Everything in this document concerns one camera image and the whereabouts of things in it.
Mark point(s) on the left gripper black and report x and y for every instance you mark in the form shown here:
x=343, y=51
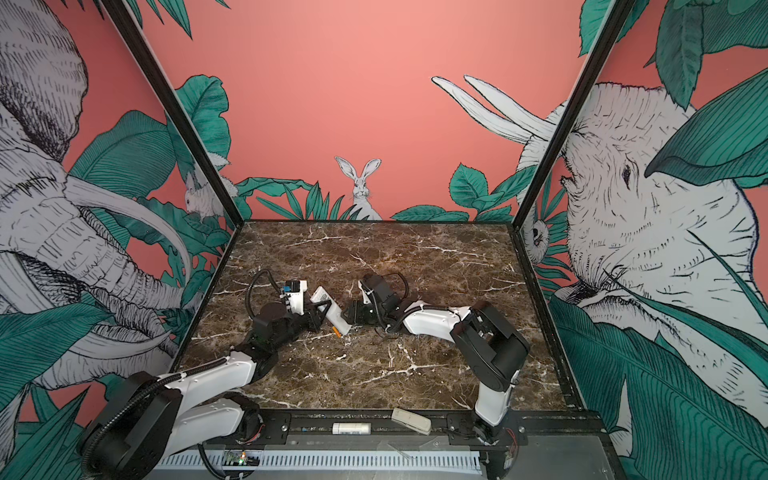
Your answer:
x=310, y=316

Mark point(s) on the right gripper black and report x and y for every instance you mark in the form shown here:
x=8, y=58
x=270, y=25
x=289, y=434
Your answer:
x=357, y=313

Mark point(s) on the white remote control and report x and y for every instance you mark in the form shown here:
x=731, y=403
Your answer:
x=330, y=310

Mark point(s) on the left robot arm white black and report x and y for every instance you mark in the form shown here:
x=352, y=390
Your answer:
x=153, y=417

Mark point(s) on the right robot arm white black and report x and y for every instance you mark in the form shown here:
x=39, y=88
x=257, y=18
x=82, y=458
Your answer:
x=492, y=347

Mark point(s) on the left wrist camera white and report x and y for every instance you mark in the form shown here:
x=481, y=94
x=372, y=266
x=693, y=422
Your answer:
x=293, y=294

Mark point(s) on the white cylinder on rail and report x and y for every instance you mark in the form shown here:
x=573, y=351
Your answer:
x=351, y=428

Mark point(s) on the grey box on rail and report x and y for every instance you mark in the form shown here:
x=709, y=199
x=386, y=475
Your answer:
x=412, y=421

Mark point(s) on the white slotted cable duct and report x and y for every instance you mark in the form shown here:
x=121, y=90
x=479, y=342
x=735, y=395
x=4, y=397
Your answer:
x=326, y=460

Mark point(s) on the black front mounting rail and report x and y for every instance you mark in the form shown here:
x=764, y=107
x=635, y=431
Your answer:
x=456, y=425

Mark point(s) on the black left frame post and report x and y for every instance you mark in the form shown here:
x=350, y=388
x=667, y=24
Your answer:
x=126, y=25

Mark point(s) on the black frame post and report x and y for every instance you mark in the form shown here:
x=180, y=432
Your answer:
x=126, y=25
x=616, y=17

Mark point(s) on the black right frame post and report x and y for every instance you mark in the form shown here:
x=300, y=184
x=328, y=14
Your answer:
x=616, y=17

